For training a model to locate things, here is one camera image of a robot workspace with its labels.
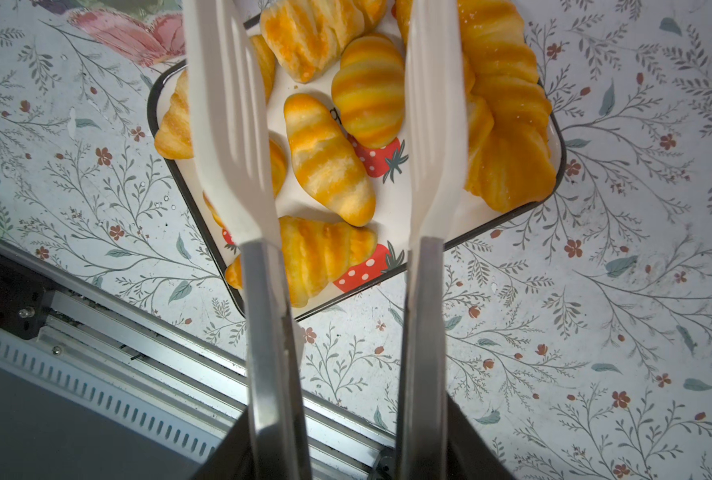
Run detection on fake croissant top left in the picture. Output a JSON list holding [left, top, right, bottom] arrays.
[[260, 0, 387, 84]]

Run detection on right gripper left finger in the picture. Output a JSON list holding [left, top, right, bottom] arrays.
[[191, 410, 254, 480]]

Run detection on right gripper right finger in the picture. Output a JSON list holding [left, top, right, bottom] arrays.
[[447, 395, 515, 480]]

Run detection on white floral paper bag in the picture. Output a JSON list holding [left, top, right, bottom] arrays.
[[32, 1, 186, 67]]

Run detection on white plastic steel tongs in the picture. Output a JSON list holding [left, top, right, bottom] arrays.
[[181, 0, 470, 480]]

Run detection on long twisted fake bread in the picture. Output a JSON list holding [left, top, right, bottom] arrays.
[[391, 0, 558, 214]]

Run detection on striped fake roll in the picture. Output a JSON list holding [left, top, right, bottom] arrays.
[[284, 93, 376, 227]]

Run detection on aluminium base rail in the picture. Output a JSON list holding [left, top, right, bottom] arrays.
[[0, 239, 399, 480]]

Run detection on striped fake bun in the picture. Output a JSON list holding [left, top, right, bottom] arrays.
[[331, 33, 405, 149]]

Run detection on large fake croissant bottom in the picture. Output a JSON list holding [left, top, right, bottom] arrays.
[[225, 215, 379, 309]]

